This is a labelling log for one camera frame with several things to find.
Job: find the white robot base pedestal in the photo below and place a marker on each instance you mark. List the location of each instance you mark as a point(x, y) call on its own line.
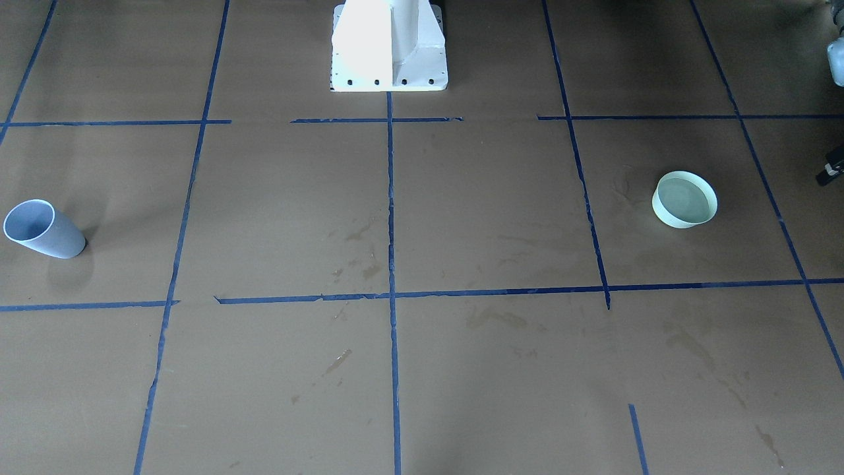
point(388, 46)

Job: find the mint green bowl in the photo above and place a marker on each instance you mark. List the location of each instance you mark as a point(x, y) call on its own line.
point(683, 200)

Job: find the light blue plastic cup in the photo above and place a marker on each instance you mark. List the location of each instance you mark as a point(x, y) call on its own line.
point(38, 225)

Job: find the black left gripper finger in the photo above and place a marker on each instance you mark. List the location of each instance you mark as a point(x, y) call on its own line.
point(833, 167)

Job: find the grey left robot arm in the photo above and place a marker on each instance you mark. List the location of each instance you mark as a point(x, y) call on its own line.
point(835, 58)

